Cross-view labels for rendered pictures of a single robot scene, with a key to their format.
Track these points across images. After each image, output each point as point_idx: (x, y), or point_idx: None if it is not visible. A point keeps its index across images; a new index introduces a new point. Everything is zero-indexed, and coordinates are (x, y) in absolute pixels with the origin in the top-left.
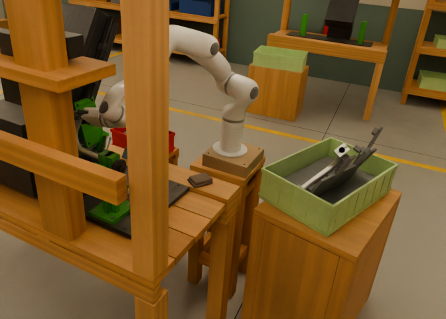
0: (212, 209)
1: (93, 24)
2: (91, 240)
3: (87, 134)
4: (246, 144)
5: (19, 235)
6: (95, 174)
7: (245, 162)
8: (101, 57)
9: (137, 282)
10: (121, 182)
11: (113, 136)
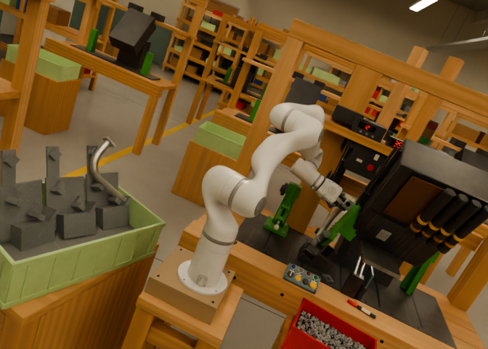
0: (205, 220)
1: (396, 151)
2: (273, 216)
3: (336, 223)
4: (177, 286)
5: None
6: None
7: (179, 252)
8: (380, 183)
9: None
10: None
11: (367, 347)
